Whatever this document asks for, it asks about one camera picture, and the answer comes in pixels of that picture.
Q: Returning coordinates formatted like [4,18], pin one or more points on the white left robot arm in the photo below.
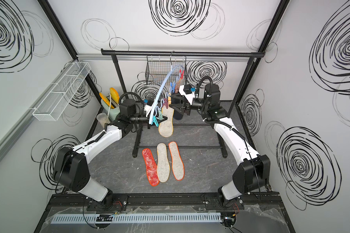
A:
[71,165]

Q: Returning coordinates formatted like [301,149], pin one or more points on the black corner frame post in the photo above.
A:
[263,47]
[49,12]

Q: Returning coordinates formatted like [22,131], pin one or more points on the grey slotted cable duct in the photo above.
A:
[136,218]

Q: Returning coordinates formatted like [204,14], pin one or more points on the white insole yellow trim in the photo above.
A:
[166,128]

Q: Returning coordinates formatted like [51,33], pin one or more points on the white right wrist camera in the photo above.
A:
[188,92]

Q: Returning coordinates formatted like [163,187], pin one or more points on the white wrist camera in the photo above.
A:
[188,92]
[148,106]

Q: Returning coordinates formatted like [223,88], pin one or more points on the black felt insole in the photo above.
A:
[177,115]

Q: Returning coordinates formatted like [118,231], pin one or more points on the clear plastic cup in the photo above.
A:
[103,119]

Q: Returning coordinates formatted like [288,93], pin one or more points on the mint green clothespin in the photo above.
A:
[159,113]

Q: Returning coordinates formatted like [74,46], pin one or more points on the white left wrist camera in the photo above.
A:
[148,106]

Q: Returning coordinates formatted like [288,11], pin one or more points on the black corner frame post left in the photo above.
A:
[49,12]

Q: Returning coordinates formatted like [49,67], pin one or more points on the aluminium wall rail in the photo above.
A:
[99,57]

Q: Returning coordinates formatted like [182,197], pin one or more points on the blue clothespin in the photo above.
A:
[172,87]

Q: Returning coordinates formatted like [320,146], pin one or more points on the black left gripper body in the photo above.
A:
[142,120]

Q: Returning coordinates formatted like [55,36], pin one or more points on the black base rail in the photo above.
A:
[204,201]

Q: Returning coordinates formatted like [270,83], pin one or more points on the light blue arc hanger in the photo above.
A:
[155,103]

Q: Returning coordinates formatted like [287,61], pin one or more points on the purple clothespin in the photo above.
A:
[165,103]

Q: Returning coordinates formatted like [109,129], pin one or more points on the mint green toaster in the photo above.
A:
[112,113]

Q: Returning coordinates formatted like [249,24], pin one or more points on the red insole orange trim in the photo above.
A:
[151,167]

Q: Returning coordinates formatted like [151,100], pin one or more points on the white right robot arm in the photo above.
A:
[253,169]

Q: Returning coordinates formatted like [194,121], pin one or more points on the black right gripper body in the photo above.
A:
[199,105]

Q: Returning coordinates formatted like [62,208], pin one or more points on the teal clothespin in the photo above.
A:
[154,121]

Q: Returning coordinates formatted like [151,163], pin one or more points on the white wire wall shelf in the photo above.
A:
[62,91]

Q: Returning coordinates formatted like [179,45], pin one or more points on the black corner frame post right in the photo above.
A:
[263,47]

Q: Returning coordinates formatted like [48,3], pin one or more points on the white insole orange trim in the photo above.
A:
[163,165]
[177,163]

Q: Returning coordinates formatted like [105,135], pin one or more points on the black metal clothes rack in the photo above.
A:
[213,100]

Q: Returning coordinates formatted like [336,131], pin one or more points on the black wire wall basket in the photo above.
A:
[157,70]

